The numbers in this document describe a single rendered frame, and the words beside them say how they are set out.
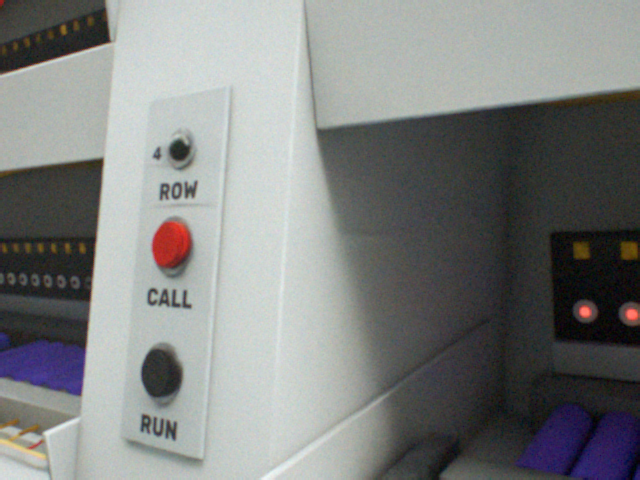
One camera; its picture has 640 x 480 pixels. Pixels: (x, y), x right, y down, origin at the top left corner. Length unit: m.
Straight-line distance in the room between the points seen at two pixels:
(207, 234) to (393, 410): 0.10
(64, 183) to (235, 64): 0.46
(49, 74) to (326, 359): 0.18
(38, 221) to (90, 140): 0.40
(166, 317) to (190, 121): 0.07
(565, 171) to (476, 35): 0.20
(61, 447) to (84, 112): 0.14
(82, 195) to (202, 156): 0.42
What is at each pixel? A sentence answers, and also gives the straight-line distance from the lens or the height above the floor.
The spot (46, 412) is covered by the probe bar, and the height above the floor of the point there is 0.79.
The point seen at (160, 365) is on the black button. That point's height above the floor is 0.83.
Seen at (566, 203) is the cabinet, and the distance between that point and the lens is 0.37.
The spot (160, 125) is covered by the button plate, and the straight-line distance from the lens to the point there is 0.24.
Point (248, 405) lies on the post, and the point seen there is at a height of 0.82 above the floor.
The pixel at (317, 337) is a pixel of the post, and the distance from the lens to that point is 0.21.
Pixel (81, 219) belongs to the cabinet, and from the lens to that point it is 0.63.
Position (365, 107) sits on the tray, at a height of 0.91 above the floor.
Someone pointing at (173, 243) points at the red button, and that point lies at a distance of 0.22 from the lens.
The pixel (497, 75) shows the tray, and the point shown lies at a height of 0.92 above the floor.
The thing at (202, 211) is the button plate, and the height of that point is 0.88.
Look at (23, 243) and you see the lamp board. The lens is 0.64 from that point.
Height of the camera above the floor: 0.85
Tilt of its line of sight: 5 degrees up
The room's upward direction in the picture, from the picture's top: 3 degrees clockwise
